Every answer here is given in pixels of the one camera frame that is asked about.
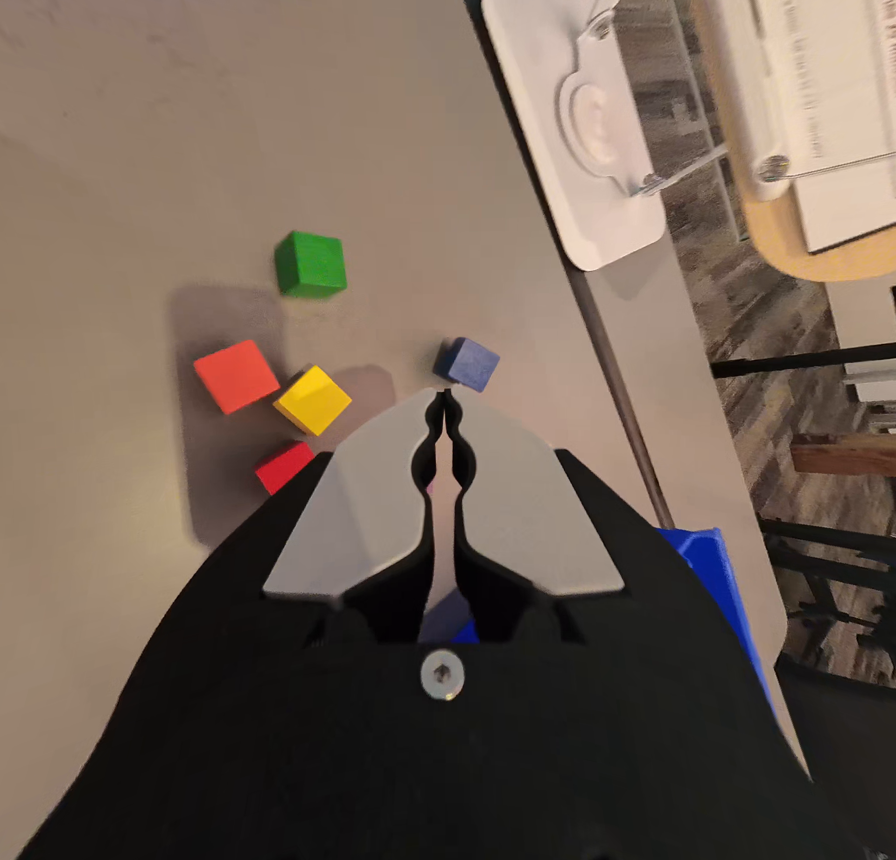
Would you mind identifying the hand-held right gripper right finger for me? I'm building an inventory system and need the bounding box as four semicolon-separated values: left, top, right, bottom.
446;386;626;623

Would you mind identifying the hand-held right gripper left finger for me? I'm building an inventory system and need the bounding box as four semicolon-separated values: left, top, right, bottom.
261;386;445;617

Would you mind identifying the red wooden cube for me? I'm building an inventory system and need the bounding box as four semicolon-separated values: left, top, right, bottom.
255;441;316;496

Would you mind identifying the yellow wooden cube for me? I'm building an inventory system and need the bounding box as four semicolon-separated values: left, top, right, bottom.
273;364;352;436

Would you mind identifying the blue wooden cube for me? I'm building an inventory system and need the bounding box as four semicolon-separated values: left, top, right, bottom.
433;336;501;393

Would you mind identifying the orange wooden cube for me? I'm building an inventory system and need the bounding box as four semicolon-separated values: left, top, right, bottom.
194;340;281;415

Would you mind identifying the blue plastic bin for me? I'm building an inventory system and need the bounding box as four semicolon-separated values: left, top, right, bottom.
418;527;778;724

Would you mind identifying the green wooden cube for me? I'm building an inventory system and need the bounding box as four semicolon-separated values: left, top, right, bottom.
274;230;348;300

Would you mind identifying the black framed sign stand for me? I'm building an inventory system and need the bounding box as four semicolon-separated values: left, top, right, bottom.
759;516;896;654
710;342;896;383

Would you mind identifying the white document stand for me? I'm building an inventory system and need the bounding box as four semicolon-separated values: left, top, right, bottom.
682;0;896;283

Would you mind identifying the black office chair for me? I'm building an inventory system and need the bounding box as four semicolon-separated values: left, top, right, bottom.
773;653;896;860

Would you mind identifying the instruction sheet board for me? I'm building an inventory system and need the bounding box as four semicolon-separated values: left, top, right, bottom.
742;0;896;255

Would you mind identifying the wooden post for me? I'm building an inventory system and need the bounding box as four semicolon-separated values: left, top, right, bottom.
791;434;896;476

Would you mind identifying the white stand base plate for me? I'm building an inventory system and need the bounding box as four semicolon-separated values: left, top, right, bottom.
482;0;896;273

